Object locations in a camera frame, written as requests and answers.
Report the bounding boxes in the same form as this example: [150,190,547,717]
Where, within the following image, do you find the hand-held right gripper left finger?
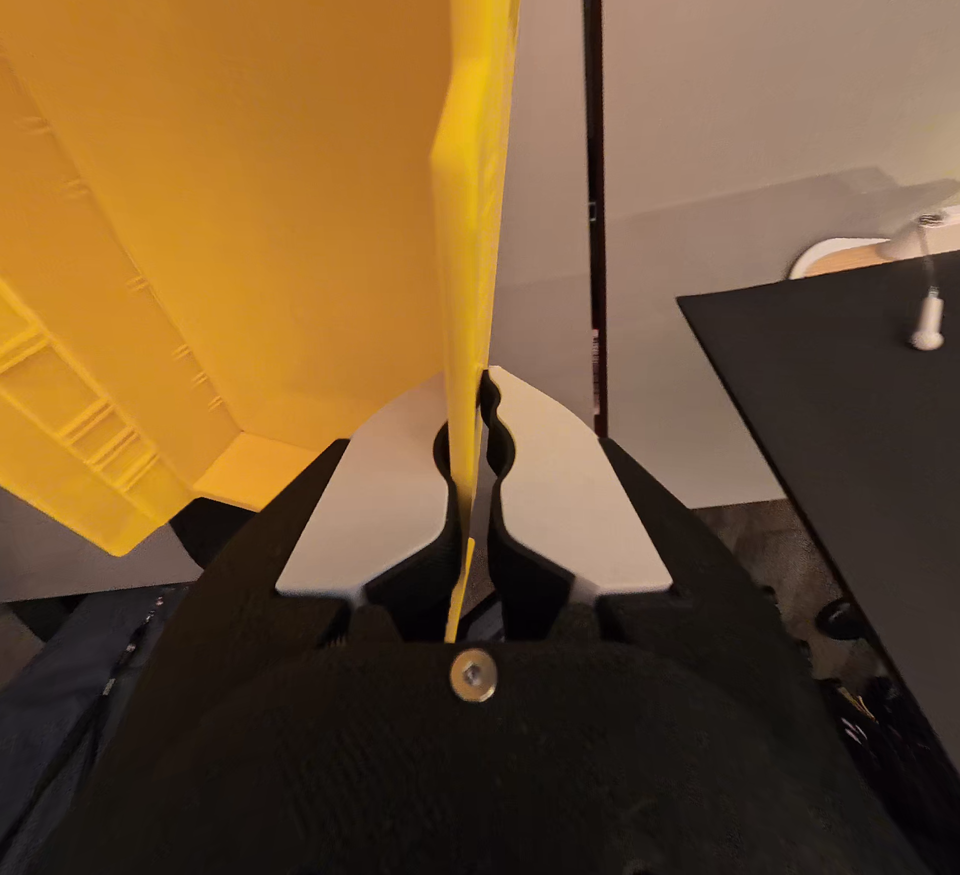
[276,372,460,642]

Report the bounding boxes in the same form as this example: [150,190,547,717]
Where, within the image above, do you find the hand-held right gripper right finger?
[478,367,673,642]

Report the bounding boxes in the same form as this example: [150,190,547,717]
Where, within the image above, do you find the yellow plastic box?
[0,0,528,644]

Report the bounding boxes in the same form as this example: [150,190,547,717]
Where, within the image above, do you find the white rimmed wooden seat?
[787,236,895,281]

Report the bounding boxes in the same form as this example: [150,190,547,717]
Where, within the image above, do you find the thin black pole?
[579,0,609,437]

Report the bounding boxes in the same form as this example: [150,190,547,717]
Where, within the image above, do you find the person's dark blue pants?
[0,586,204,875]

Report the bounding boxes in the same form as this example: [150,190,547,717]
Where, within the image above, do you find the white gooseneck holder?
[877,211,960,353]

